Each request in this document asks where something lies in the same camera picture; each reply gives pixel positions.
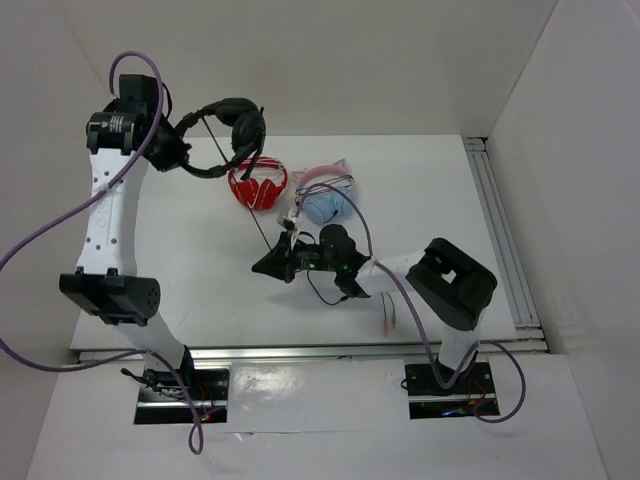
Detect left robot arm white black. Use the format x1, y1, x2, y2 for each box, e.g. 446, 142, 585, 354
59, 74, 198, 399

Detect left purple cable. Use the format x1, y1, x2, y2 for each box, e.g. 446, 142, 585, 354
0, 49, 226, 456

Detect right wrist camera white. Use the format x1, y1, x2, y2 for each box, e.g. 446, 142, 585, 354
277, 208, 300, 243

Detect blue pink cat-ear headphones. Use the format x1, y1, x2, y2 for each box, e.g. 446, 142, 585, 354
292, 159, 355, 226

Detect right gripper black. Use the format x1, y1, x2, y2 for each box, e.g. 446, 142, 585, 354
253, 231, 341, 283

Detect aluminium rail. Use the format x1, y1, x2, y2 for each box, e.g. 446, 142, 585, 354
74, 337, 551, 401
462, 137, 550, 354

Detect aluminium rail front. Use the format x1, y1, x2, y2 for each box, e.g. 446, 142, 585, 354
74, 337, 551, 401

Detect aluminium rail right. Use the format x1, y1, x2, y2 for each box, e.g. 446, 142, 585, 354
462, 137, 550, 354

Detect red headphones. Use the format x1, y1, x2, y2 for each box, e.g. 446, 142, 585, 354
227, 156, 289, 211

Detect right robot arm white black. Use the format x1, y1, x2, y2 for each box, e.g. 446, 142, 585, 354
251, 224, 498, 392

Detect black headset with cable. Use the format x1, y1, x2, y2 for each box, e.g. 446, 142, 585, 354
174, 97, 400, 335

